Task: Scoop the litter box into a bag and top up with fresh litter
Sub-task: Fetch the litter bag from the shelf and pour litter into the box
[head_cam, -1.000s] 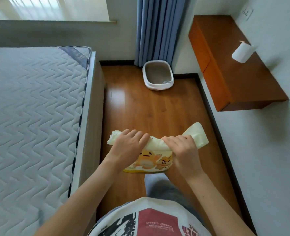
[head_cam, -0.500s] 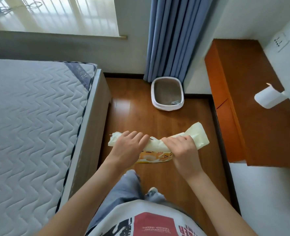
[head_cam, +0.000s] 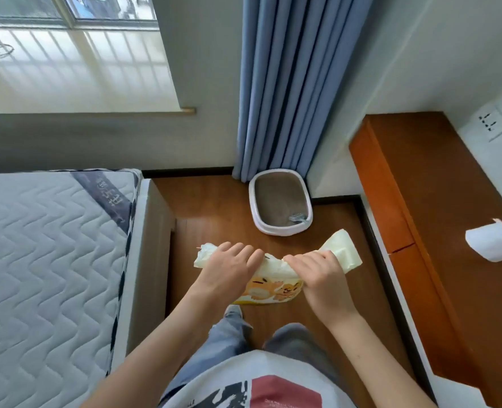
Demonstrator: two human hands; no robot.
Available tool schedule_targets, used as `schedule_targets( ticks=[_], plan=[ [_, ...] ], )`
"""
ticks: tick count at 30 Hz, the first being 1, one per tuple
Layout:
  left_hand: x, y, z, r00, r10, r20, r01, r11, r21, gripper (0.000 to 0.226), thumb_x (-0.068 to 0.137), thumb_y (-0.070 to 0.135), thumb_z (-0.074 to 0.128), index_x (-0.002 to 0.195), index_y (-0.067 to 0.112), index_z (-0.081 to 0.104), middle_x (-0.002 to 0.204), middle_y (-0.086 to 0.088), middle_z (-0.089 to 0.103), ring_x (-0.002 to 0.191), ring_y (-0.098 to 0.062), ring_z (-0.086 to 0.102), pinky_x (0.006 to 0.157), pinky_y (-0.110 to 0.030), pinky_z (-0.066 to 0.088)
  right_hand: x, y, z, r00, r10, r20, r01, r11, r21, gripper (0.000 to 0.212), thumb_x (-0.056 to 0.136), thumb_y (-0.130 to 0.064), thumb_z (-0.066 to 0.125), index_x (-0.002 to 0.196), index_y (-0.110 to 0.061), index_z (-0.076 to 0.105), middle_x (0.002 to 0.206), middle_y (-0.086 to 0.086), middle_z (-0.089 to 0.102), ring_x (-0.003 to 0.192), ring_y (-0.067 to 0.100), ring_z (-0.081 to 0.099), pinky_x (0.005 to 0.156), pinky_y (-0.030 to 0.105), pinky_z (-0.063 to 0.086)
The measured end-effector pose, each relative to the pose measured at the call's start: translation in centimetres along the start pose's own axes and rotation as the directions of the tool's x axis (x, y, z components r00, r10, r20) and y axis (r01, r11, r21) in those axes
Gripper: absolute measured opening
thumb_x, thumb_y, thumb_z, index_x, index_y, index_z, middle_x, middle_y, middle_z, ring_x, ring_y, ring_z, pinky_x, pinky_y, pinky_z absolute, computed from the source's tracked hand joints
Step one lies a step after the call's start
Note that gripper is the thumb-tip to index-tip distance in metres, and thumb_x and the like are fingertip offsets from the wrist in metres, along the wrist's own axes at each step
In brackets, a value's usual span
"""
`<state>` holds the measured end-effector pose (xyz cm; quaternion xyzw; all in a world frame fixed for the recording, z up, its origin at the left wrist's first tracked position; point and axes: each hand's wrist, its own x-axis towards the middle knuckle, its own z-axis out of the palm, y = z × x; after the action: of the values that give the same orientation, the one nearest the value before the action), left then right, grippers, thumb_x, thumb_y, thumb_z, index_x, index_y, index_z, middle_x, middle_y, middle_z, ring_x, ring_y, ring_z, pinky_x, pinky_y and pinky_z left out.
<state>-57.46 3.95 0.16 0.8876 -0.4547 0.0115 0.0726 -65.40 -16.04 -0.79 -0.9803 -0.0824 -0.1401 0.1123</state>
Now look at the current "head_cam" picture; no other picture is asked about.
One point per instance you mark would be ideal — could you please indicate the person's right hand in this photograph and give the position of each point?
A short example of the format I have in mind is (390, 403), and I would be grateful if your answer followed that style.
(323, 284)

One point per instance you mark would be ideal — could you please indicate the person's left hand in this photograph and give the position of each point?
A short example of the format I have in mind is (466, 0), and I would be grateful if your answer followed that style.
(227, 271)

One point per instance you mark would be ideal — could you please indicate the white printed cat litter bag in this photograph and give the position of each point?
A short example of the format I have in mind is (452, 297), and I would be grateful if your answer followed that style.
(344, 250)

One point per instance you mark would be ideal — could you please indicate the white oval litter box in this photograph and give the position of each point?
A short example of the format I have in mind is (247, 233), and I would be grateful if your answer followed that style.
(276, 230)

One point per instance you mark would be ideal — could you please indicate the light blue litter scoop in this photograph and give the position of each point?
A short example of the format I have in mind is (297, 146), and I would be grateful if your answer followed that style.
(298, 217)

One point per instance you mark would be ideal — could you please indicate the grey cat litter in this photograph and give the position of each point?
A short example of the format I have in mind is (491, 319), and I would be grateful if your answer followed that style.
(278, 195)

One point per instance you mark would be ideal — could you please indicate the person's left forearm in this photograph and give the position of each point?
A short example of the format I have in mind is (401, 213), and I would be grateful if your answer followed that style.
(161, 356)

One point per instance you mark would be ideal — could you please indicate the person's blue jeans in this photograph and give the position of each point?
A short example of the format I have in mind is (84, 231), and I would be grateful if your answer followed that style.
(225, 339)

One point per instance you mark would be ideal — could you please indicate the white quilted mattress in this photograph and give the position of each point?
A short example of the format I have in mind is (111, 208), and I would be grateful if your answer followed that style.
(42, 271)

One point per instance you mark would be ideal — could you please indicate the blue curtain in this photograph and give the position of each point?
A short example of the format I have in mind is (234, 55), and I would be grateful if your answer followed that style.
(285, 80)

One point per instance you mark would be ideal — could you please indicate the cream stone windowsill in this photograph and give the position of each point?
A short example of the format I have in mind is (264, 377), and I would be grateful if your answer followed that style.
(85, 80)

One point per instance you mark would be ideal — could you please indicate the white framed window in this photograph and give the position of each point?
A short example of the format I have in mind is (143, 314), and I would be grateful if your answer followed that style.
(68, 12)

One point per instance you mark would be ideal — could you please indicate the brown wooden wall shelf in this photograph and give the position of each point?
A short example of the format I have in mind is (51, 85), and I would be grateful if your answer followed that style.
(446, 208)

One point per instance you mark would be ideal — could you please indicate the white wall socket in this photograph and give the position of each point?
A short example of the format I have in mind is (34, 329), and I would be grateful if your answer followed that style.
(493, 123)

